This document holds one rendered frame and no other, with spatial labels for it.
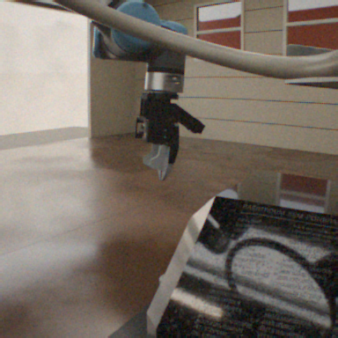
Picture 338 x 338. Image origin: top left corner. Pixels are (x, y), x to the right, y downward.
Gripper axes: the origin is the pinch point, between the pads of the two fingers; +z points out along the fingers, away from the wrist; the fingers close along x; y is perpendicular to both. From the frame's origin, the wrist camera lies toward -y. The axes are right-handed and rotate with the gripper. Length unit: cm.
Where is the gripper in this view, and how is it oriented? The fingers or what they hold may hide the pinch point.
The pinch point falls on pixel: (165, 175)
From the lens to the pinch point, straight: 83.1
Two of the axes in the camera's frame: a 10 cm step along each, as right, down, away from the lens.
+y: -8.8, 0.4, -4.8
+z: -0.8, 9.7, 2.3
